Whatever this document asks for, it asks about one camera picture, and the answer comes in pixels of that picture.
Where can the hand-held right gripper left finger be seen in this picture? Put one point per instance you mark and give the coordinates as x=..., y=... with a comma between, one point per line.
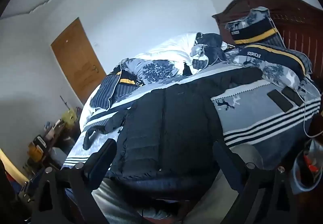
x=99, y=161

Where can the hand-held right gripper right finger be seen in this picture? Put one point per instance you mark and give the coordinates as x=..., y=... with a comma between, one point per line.
x=228, y=161

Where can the black puffer jacket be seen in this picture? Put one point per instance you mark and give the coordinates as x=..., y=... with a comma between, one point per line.
x=166, y=128

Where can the yellow bag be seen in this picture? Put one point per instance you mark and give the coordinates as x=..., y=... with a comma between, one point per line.
x=68, y=116

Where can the cluttered side table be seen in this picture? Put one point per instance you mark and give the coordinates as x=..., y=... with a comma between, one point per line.
x=48, y=143

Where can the grey bin with plastic bag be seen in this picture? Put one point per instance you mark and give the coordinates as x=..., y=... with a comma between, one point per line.
x=306, y=166

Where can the black phone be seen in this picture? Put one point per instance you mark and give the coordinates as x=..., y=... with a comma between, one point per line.
x=292, y=95
x=280, y=100

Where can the brown wooden door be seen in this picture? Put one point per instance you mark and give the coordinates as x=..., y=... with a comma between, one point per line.
x=78, y=62

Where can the flat yellow striped pillow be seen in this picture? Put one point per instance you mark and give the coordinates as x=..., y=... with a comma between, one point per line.
x=277, y=62

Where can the white and blue quilt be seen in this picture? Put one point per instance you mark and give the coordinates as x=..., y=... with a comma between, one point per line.
x=161, y=62

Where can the upright yellow striped pillow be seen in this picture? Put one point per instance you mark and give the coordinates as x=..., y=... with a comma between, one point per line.
x=254, y=29

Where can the dark wooden headboard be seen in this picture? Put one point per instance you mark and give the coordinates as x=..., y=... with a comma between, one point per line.
x=297, y=29

